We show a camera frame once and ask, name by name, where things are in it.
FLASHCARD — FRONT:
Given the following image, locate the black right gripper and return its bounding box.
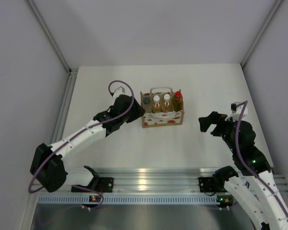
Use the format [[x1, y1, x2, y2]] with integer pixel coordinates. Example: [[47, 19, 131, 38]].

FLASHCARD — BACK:
[[198, 111, 240, 153]]

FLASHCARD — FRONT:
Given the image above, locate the burlap watermelon print bag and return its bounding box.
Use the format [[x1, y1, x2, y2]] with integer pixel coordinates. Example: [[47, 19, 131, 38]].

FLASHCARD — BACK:
[[140, 87, 185, 128]]

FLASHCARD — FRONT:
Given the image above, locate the yellow bottle red cap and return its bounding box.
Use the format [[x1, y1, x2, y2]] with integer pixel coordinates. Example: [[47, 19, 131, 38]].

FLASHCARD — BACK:
[[172, 90, 183, 112]]

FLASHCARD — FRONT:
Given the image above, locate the amber bottle white cap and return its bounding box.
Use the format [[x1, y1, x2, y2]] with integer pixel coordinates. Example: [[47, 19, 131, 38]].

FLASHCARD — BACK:
[[153, 95, 162, 113], [162, 93, 172, 113]]

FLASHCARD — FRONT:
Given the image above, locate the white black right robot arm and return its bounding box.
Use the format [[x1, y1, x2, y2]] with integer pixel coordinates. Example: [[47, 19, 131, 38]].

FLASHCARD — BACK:
[[198, 111, 288, 230]]

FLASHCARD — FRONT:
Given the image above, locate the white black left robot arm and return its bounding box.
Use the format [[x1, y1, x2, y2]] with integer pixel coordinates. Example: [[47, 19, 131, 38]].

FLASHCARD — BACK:
[[30, 95, 145, 193]]

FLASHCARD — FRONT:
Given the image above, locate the clear bottle grey cap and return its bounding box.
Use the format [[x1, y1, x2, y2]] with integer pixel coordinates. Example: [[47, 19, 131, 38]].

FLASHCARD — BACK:
[[143, 96, 153, 113]]

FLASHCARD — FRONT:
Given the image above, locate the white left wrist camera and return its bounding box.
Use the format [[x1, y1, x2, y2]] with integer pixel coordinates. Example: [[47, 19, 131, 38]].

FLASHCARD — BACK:
[[112, 86, 125, 99]]

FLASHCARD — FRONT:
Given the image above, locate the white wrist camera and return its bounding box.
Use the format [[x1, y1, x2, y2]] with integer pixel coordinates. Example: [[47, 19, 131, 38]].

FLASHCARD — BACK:
[[112, 86, 125, 99], [225, 101, 248, 121]]

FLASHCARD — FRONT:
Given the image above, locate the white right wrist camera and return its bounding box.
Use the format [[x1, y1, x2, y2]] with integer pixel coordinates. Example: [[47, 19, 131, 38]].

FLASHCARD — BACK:
[[225, 101, 248, 121]]

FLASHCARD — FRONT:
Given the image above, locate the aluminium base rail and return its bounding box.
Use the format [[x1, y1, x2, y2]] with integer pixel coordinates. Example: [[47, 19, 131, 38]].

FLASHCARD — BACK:
[[28, 167, 288, 195]]

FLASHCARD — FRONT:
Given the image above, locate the aluminium frame post left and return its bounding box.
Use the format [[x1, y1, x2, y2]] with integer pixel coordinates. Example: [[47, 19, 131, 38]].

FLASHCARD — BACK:
[[25, 0, 71, 74]]

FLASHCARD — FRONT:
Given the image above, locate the aluminium frame post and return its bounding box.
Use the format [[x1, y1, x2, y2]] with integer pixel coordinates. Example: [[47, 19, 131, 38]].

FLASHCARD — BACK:
[[25, 0, 71, 74], [240, 0, 285, 69]]

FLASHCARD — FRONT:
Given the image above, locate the white slotted cable duct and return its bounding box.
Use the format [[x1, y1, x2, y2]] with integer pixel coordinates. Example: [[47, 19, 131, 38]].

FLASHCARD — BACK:
[[37, 194, 220, 205]]

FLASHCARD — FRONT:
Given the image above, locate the aluminium frame post right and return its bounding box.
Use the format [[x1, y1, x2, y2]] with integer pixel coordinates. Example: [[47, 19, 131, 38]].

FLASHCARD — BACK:
[[240, 0, 285, 69]]

